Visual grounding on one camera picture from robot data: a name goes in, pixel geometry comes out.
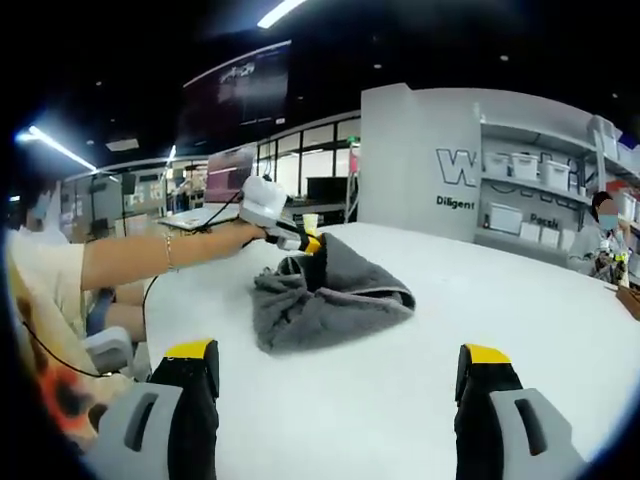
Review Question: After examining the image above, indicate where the grey plush towel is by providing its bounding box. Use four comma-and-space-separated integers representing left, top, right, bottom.
248, 231, 418, 355

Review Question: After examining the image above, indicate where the person's left hand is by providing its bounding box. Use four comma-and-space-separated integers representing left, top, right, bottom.
225, 222, 271, 250

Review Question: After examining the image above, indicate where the pink-lit display screen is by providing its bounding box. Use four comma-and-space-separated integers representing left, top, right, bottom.
203, 146, 260, 206

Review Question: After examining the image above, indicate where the black monitor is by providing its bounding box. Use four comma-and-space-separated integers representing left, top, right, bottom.
305, 175, 350, 202

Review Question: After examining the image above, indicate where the metal ladder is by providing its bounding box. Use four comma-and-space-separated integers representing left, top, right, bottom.
343, 142, 362, 225

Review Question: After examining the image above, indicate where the white chair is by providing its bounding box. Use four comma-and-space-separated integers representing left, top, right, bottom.
81, 326, 137, 377

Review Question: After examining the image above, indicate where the person's leg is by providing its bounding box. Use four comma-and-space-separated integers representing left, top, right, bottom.
102, 282, 150, 344

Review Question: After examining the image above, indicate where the operator in patterned shirt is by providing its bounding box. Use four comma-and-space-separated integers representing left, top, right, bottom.
5, 227, 139, 454

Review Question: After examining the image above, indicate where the wooden tray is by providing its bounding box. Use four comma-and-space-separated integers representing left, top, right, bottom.
614, 283, 640, 322

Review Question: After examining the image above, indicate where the grey metal storage shelf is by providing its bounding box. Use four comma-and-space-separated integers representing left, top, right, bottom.
473, 102, 640, 286

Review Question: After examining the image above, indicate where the group of white storage bins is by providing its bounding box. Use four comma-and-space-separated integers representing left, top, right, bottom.
483, 149, 640, 251

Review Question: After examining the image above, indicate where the thin bracelet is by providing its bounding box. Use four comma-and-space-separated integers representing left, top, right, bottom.
162, 231, 180, 275

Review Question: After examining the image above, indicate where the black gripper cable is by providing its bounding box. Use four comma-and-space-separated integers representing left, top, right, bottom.
141, 188, 251, 346

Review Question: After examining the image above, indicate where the thin black chest cable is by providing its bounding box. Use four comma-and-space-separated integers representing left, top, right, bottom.
17, 317, 104, 380

